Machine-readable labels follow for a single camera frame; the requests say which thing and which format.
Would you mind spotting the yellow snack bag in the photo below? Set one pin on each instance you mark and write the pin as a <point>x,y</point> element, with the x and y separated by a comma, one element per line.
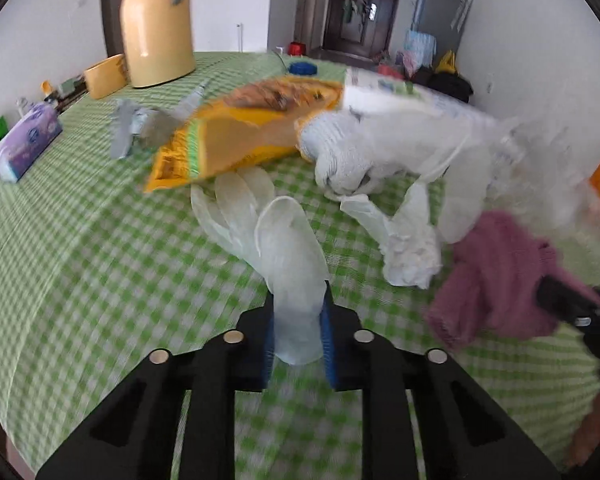
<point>252,124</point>

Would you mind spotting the white milk carton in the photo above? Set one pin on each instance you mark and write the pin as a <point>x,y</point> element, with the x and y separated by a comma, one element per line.
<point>366,92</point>

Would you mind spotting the clear plastic bottle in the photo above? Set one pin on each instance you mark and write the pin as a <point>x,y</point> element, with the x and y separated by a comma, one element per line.
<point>521,168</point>

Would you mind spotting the blue bottle cap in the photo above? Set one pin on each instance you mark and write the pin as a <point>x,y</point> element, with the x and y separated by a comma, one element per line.
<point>302,68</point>

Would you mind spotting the green checkered tablecloth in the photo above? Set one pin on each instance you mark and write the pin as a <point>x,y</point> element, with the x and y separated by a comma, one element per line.
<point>94,274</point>

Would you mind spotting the purple tissue pack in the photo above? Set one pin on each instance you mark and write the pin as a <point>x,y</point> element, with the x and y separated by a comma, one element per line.
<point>27,140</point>

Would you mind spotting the translucent plastic glove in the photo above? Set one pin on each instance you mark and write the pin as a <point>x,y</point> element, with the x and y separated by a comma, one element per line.
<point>247,218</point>

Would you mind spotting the dark entrance door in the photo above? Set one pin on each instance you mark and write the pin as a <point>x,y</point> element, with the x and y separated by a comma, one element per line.
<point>360,28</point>

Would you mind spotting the grey wrapper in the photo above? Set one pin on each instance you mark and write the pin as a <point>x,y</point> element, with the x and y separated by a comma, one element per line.
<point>134,124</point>

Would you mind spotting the purple cloth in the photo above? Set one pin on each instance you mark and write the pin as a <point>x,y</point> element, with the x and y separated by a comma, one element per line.
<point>497,267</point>

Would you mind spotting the grey refrigerator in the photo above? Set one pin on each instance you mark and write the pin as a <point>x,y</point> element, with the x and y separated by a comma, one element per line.
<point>444,20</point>

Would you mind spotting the white tissue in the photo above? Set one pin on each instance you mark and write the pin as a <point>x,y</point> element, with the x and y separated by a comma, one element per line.
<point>407,241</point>

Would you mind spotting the white knit glove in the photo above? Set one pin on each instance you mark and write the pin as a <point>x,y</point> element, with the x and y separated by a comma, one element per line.
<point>353,154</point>

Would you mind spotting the yellow round cup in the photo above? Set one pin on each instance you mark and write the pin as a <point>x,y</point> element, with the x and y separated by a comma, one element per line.
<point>106,77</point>

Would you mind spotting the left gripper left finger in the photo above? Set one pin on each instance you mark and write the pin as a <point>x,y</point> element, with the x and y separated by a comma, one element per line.
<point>173,415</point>

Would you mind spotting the yellow thermos jug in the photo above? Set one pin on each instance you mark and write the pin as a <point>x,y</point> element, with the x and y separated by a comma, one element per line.
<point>157,40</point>

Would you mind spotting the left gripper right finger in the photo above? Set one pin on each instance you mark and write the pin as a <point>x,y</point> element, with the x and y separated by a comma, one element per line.
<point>423,416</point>

